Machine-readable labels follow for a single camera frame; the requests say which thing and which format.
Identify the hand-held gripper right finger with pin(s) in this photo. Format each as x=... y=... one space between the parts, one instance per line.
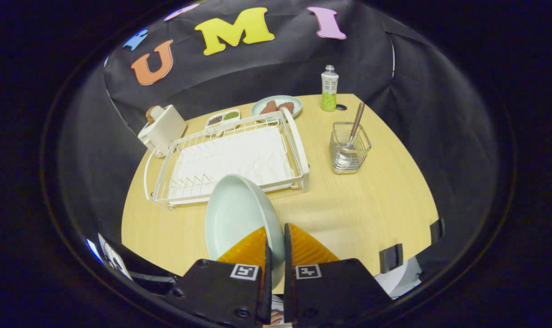
x=335 y=291

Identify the pale green plate with food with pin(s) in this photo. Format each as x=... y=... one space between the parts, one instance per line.
x=276 y=100

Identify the black table edge bracket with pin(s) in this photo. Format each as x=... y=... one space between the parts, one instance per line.
x=437 y=230
x=391 y=258

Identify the white divided condiment dish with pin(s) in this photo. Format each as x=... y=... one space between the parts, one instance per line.
x=222 y=118

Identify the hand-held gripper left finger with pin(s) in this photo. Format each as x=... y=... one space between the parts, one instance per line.
x=221 y=291

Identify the black backdrop cloth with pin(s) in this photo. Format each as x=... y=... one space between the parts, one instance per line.
x=257 y=68

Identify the green drink bottle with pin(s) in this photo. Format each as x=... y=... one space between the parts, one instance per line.
x=329 y=89

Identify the brown food piece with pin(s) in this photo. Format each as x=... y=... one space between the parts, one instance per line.
x=269 y=108
x=287 y=107

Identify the white toaster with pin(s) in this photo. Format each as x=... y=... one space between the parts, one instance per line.
x=164 y=130

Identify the brown bread slice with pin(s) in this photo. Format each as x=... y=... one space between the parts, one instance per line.
x=154 y=114

